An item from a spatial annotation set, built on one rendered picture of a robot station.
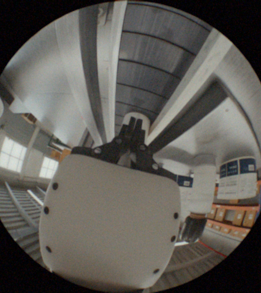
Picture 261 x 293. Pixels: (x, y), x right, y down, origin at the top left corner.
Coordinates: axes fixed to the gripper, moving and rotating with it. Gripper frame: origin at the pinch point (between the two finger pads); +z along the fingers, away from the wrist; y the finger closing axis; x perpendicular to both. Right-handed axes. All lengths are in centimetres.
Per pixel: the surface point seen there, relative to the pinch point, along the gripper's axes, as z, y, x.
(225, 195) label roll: -4.0, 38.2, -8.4
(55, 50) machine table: 7.9, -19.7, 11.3
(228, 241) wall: -168, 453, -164
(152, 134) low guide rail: 3.6, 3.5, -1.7
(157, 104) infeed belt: 5.7, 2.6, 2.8
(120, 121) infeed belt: 8.3, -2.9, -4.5
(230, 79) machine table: 6.9, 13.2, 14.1
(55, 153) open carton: 121, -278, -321
